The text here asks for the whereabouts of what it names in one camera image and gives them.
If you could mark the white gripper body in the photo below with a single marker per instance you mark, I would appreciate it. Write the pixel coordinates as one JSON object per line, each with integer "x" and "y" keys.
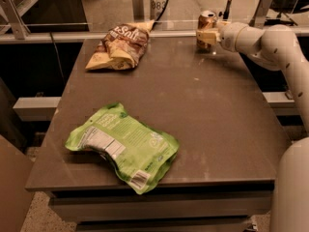
{"x": 231, "y": 35}

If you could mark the orange soda can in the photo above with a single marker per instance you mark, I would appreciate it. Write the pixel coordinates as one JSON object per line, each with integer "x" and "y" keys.
{"x": 206, "y": 21}

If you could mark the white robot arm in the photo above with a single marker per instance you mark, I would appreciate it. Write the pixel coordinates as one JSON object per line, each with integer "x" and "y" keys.
{"x": 277, "y": 49}

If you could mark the brown chip bag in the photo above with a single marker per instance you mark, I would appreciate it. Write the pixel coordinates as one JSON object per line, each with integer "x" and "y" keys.
{"x": 122, "y": 47}

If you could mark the green snack bag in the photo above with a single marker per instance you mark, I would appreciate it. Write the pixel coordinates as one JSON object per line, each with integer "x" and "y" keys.
{"x": 140, "y": 155}

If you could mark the right metal bracket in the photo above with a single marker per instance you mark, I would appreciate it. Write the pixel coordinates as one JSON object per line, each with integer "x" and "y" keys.
{"x": 259, "y": 18}

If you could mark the metal bracket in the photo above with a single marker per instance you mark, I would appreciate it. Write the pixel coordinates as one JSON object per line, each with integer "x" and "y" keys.
{"x": 138, "y": 10}
{"x": 19, "y": 29}
{"x": 259, "y": 18}

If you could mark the middle metal bracket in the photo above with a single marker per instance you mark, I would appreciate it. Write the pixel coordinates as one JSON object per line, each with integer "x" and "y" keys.
{"x": 138, "y": 10}

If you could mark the horizontal metal rail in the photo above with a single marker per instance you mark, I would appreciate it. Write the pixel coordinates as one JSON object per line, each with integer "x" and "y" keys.
{"x": 76, "y": 37}

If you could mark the grey table frame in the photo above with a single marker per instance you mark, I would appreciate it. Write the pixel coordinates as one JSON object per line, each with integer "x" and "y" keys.
{"x": 214, "y": 208}

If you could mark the left metal bracket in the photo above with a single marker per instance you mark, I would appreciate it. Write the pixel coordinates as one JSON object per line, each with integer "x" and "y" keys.
{"x": 19, "y": 29}

